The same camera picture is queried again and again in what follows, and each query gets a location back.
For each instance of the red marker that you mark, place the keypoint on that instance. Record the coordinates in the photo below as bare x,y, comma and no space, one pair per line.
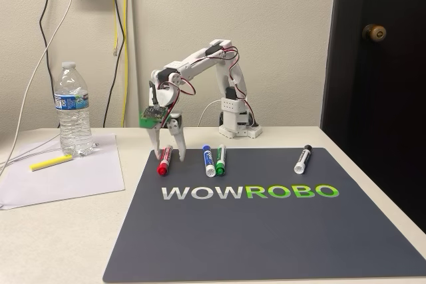
164,162

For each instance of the green marker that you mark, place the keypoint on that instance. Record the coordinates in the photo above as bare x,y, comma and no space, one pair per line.
221,161

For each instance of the black marker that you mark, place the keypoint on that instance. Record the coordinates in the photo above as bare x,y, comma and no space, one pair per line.
303,161

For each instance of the blue marker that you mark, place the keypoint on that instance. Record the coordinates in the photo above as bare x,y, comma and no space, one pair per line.
209,161

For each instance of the clear plastic water bottle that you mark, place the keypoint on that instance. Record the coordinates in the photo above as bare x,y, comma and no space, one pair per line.
73,121

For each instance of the white paper sheet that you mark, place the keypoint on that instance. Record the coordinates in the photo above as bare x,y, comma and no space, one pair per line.
66,181

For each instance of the dark grey WOWROBO mat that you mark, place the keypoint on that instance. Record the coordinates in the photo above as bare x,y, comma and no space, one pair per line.
233,230

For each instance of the yellow highlighter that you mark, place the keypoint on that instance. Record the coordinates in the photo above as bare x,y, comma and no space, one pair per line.
50,163

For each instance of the dark door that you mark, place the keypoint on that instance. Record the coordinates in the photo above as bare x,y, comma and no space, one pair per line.
382,97

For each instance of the brass door knob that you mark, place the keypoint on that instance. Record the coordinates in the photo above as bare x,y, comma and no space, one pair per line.
374,32

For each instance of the green camera board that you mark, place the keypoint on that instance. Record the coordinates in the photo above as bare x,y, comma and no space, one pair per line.
152,117

